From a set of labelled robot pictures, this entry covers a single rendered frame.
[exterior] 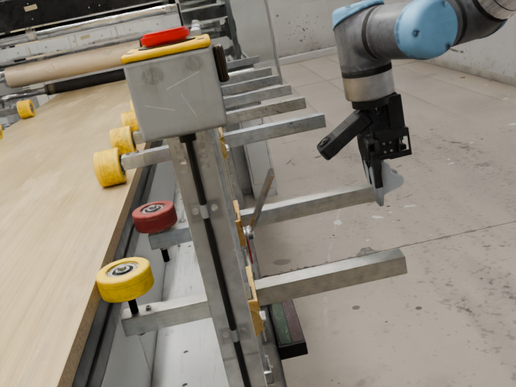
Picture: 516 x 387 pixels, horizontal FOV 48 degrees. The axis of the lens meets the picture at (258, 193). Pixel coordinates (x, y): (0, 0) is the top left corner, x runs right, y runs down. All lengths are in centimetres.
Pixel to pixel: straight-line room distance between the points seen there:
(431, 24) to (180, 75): 56
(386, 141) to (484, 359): 115
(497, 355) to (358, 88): 127
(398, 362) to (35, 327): 148
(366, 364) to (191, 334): 98
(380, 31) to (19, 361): 70
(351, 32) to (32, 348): 69
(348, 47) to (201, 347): 63
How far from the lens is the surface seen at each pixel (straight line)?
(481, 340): 218
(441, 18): 97
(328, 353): 218
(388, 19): 98
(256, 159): 368
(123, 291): 86
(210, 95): 47
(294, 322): 104
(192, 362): 115
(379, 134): 109
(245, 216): 110
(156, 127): 47
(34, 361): 75
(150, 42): 48
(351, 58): 105
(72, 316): 81
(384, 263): 91
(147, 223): 108
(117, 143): 156
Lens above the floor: 125
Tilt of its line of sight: 19 degrees down
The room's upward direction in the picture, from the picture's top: 12 degrees counter-clockwise
